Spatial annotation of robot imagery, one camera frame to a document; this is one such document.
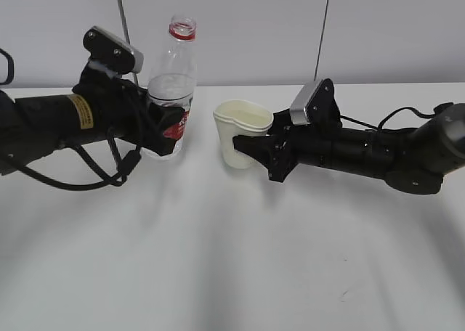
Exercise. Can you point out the white paper cup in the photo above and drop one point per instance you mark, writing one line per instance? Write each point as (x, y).
(240, 118)

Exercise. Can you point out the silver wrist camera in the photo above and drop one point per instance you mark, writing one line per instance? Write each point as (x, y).
(112, 52)
(312, 105)

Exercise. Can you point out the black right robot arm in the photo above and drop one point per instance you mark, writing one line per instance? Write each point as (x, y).
(411, 160)

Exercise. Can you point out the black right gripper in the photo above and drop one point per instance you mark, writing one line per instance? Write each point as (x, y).
(312, 144)

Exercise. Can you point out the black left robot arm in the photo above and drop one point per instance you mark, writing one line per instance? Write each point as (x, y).
(35, 127)

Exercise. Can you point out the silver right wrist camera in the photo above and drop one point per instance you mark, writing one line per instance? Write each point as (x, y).
(312, 105)

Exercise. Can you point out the clear plastic water bottle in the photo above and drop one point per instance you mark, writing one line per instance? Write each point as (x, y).
(173, 78)

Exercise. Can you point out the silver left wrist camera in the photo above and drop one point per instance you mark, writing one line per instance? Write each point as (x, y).
(112, 52)

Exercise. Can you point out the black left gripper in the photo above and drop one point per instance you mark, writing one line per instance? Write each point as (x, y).
(115, 103)

